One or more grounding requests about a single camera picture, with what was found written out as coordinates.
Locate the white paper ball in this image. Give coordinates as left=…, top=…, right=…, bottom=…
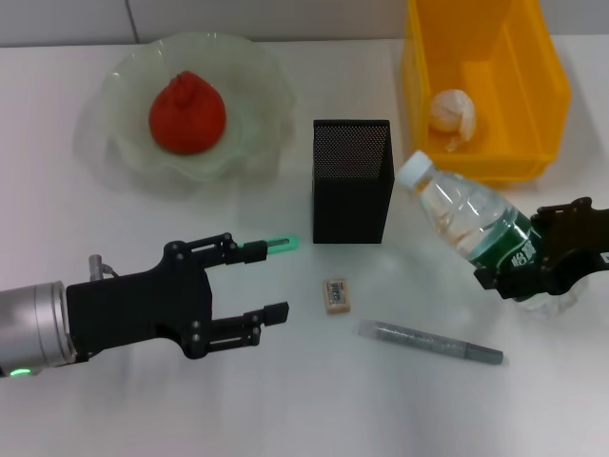
left=428, top=89, right=478, bottom=153

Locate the clear water bottle green label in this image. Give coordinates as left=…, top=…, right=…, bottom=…
left=397, top=149, right=589, bottom=320

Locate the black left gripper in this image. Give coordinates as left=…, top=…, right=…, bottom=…
left=65, top=231, right=290, bottom=362

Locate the yellow plastic bin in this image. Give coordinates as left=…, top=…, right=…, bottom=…
left=398, top=0, right=572, bottom=190

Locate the grey marker pen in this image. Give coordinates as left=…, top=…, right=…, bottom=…
left=357, top=318, right=504, bottom=367

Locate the left gripper cable with plug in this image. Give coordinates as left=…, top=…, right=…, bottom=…
left=88, top=254, right=120, bottom=282

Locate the black mesh pen holder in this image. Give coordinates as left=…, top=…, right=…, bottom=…
left=312, top=118, right=397, bottom=246

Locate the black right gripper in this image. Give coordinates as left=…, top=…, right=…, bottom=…
left=473, top=195, right=609, bottom=302

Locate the red object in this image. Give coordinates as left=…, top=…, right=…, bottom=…
left=148, top=70, right=227, bottom=156

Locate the green utility knife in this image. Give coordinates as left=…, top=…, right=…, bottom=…
left=242, top=233, right=301, bottom=254

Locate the wavy green glass fruit plate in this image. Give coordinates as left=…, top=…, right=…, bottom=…
left=97, top=30, right=299, bottom=183

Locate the beige eraser with label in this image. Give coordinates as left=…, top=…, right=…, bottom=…
left=322, top=279, right=354, bottom=315

